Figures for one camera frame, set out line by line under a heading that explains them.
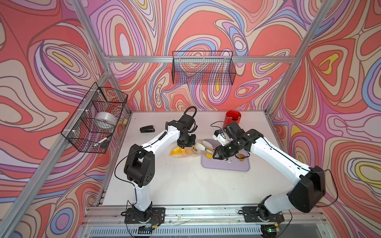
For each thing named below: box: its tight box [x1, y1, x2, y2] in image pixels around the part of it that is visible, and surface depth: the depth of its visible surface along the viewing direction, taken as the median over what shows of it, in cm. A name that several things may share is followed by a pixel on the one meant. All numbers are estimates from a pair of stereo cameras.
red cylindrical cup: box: [222, 110, 242, 130], surface depth 103 cm
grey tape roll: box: [94, 111, 118, 130], surface depth 74 cm
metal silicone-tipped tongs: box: [194, 140, 216, 154], surface depth 84 cm
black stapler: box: [139, 124, 156, 133], surface depth 108 cm
